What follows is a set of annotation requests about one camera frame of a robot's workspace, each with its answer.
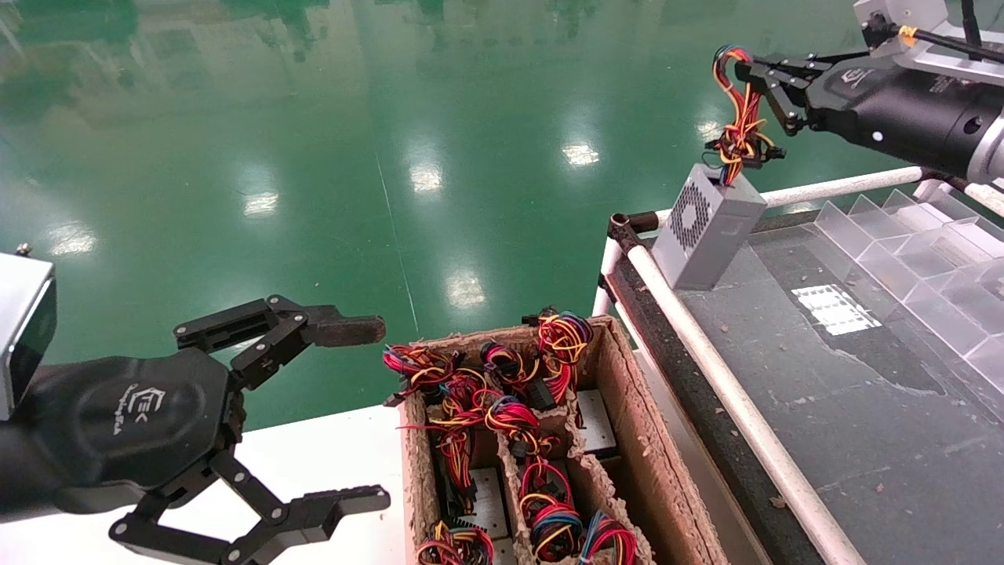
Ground silver power supply unit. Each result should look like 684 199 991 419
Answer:
469 468 511 541
577 390 618 456

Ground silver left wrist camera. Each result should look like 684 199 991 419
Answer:
0 243 57 422

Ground power supply with colourful wires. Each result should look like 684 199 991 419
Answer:
383 345 460 407
417 518 497 565
524 308 595 409
579 512 638 565
480 339 554 410
485 395 562 460
651 45 785 291

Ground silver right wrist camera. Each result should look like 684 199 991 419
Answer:
853 0 1004 87

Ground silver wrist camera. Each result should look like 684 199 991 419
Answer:
0 243 57 422
853 0 1004 87

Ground clear acrylic compartment tray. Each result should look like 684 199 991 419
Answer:
655 188 1004 565

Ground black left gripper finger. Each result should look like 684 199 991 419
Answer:
174 297 387 392

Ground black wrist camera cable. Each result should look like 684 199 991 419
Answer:
863 0 1004 64

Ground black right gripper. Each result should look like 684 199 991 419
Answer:
736 51 1004 177

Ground white pipe frame conveyor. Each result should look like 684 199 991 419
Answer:
608 208 1004 565

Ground coloured wire bundles in box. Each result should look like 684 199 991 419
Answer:
400 370 493 515

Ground bundles of coloured wires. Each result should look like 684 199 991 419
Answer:
519 461 585 562

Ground brown pulp divider box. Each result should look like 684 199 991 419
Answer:
400 315 732 565

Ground white perforated label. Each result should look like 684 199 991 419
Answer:
791 284 881 337

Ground black pipe joint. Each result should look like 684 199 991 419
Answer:
608 210 660 253
914 165 977 193

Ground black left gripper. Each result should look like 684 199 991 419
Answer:
0 349 391 565

